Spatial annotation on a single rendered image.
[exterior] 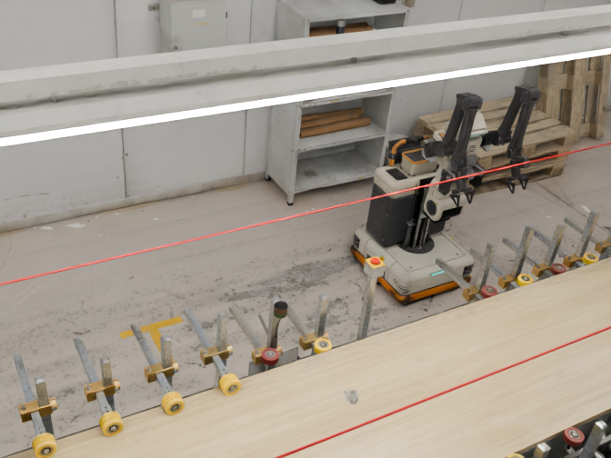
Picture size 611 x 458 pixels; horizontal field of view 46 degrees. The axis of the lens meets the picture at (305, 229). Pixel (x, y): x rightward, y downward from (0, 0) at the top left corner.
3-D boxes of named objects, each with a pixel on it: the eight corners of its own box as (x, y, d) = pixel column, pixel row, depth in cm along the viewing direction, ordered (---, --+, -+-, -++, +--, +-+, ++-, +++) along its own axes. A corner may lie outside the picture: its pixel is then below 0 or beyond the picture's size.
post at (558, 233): (534, 291, 423) (557, 223, 396) (538, 289, 425) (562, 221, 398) (537, 294, 421) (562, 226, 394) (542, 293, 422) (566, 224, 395)
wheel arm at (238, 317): (228, 312, 358) (228, 305, 355) (235, 310, 359) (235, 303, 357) (267, 371, 327) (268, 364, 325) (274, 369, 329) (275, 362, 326)
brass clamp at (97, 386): (84, 393, 295) (83, 384, 292) (116, 383, 301) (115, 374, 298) (87, 403, 291) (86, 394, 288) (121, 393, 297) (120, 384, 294)
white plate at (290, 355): (247, 376, 340) (248, 361, 334) (296, 361, 351) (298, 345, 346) (247, 377, 339) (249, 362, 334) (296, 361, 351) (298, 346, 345)
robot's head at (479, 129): (441, 124, 446) (455, 114, 432) (468, 118, 455) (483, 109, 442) (449, 145, 444) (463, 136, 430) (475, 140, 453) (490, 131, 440)
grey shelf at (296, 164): (265, 179, 622) (276, -2, 534) (353, 161, 662) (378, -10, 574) (288, 205, 591) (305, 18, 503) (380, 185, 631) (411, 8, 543)
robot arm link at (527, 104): (535, 86, 422) (522, 89, 417) (543, 91, 418) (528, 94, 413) (515, 151, 447) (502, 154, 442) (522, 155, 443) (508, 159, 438)
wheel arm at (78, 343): (74, 344, 315) (73, 338, 313) (82, 342, 317) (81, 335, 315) (106, 428, 281) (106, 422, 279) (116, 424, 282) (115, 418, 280)
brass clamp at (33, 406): (19, 413, 284) (17, 403, 281) (55, 402, 290) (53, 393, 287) (22, 424, 280) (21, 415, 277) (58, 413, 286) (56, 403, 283)
